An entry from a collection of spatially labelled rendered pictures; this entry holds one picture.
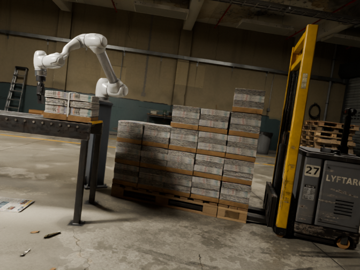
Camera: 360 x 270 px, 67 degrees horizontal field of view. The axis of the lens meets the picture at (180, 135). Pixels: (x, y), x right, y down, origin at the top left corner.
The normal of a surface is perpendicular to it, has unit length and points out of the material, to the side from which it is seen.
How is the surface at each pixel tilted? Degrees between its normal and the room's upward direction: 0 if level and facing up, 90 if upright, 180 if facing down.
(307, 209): 90
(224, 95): 90
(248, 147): 90
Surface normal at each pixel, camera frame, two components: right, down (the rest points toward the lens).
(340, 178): -0.22, 0.04
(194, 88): 0.08, 0.08
